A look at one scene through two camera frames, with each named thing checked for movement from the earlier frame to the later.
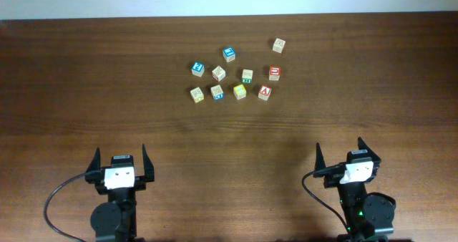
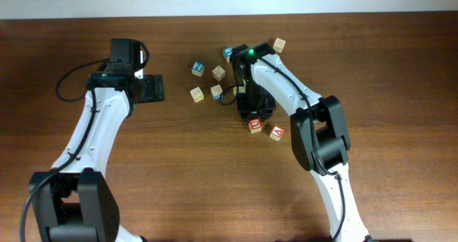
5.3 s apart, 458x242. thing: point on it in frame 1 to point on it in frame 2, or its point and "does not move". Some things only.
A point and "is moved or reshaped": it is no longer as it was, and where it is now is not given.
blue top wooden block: x=229 y=54 does not move
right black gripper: x=332 y=176 to x=263 y=112
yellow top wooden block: x=240 y=92 does not move
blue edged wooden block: x=217 y=92 does not move
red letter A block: x=264 y=92 is moved or reshaped
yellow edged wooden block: x=197 y=94 does not move
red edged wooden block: x=218 y=73 does not move
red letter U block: x=274 y=73 is moved or reshaped
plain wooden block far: x=278 y=45 does not move
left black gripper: x=92 y=175 to x=152 y=89
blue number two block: x=197 y=69 does not move
